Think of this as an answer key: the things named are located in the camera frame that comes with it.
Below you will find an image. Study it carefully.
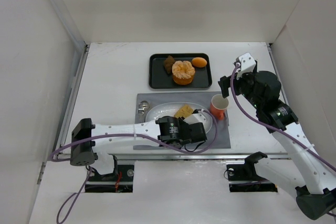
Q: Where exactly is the yellow bread slice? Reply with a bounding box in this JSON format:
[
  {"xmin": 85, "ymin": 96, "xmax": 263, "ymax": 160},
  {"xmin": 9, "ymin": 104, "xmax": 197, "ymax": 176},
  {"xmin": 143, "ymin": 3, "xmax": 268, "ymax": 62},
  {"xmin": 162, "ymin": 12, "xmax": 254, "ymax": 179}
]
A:
[{"xmin": 174, "ymin": 104, "xmax": 194, "ymax": 118}]

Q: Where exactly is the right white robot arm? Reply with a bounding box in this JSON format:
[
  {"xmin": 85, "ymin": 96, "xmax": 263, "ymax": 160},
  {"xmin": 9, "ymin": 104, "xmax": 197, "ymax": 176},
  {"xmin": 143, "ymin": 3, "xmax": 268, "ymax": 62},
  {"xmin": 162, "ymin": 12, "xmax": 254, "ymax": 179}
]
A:
[{"xmin": 218, "ymin": 70, "xmax": 335, "ymax": 220}]

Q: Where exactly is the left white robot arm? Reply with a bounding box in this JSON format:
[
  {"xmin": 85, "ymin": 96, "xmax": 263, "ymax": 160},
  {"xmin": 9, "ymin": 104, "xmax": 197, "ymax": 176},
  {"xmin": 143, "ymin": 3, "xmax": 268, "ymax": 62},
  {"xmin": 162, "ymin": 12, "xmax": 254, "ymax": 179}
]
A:
[{"xmin": 70, "ymin": 116, "xmax": 207, "ymax": 175}]

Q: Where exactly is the orange mug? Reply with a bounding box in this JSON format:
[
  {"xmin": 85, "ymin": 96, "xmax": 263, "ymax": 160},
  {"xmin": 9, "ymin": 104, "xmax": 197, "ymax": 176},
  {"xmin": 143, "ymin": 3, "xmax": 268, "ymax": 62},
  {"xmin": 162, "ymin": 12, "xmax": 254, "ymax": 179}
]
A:
[{"xmin": 209, "ymin": 94, "xmax": 229, "ymax": 121}]

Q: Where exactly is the grey cloth placemat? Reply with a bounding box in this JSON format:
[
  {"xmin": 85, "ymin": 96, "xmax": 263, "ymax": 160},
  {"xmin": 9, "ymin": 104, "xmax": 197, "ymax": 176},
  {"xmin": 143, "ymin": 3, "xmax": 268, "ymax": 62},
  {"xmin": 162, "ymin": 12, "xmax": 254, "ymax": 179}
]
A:
[{"xmin": 135, "ymin": 92, "xmax": 231, "ymax": 149}]

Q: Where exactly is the small orange round bun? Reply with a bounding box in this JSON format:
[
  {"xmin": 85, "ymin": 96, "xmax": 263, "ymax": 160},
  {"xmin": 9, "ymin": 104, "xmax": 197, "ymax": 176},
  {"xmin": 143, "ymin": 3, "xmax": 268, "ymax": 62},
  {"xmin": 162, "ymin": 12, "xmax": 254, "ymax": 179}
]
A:
[{"xmin": 192, "ymin": 57, "xmax": 207, "ymax": 68}]

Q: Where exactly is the white oval plate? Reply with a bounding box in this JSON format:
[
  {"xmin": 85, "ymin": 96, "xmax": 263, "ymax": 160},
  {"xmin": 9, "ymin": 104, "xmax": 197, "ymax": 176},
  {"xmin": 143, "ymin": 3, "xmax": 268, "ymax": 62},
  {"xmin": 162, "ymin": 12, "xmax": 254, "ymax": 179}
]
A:
[{"xmin": 145, "ymin": 102, "xmax": 213, "ymax": 133}]

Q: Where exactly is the large orange sugared bun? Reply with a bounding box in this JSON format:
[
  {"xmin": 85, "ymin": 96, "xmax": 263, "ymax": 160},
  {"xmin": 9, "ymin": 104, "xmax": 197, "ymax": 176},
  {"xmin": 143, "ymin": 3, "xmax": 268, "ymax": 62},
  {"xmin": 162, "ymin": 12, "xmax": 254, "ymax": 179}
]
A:
[{"xmin": 172, "ymin": 61, "xmax": 195, "ymax": 86}]

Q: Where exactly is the silver spoon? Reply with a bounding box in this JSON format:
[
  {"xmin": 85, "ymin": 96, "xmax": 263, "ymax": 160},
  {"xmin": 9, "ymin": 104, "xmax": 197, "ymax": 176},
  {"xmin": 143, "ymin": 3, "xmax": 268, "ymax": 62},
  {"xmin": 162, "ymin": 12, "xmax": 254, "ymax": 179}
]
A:
[{"xmin": 138, "ymin": 100, "xmax": 151, "ymax": 124}]

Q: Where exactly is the black rectangular tray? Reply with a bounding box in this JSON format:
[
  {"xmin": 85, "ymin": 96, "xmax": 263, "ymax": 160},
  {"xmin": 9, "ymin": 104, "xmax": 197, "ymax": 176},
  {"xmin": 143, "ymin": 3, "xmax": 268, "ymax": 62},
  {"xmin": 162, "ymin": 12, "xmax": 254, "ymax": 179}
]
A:
[{"xmin": 149, "ymin": 53, "xmax": 212, "ymax": 89}]

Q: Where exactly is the silver fork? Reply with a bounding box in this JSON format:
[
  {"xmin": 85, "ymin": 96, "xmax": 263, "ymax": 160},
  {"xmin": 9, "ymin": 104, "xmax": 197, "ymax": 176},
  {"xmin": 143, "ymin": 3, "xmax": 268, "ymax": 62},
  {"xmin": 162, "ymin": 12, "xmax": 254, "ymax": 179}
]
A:
[{"xmin": 138, "ymin": 102, "xmax": 152, "ymax": 124}]

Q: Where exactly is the brown chocolate pastry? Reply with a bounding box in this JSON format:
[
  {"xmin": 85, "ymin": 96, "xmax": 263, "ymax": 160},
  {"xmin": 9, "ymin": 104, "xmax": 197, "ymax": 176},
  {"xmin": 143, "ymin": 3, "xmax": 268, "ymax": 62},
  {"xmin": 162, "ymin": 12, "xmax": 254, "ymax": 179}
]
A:
[{"xmin": 163, "ymin": 56, "xmax": 175, "ymax": 74}]

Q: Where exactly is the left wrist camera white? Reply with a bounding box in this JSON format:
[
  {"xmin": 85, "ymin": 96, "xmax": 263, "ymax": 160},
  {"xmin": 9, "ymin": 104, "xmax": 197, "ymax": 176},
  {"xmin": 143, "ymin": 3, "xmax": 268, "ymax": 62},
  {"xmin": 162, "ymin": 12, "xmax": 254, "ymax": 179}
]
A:
[{"xmin": 183, "ymin": 111, "xmax": 212, "ymax": 125}]

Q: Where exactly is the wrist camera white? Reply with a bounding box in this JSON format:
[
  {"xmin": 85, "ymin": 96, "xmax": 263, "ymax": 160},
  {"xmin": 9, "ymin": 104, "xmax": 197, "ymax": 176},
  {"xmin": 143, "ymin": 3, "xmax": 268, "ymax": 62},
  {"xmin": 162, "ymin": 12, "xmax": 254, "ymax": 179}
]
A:
[
  {"xmin": 183, "ymin": 111, "xmax": 212, "ymax": 125},
  {"xmin": 234, "ymin": 52, "xmax": 257, "ymax": 80}
]

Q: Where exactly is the aluminium rail frame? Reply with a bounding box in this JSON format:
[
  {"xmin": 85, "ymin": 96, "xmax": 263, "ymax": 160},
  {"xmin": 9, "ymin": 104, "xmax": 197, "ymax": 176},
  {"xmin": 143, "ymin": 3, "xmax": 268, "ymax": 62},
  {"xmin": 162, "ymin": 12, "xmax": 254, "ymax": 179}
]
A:
[{"xmin": 48, "ymin": 42, "xmax": 286, "ymax": 160}]

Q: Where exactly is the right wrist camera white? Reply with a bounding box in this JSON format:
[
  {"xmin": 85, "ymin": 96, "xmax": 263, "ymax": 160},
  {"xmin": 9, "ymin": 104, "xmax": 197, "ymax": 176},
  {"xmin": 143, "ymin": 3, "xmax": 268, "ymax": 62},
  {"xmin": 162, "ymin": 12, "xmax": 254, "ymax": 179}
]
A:
[{"xmin": 234, "ymin": 52, "xmax": 257, "ymax": 80}]

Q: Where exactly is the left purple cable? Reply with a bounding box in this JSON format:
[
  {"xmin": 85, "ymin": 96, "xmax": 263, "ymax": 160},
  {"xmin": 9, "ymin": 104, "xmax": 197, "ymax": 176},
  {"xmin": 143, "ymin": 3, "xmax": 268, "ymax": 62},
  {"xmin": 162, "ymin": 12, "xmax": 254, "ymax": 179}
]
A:
[{"xmin": 48, "ymin": 108, "xmax": 218, "ymax": 224}]

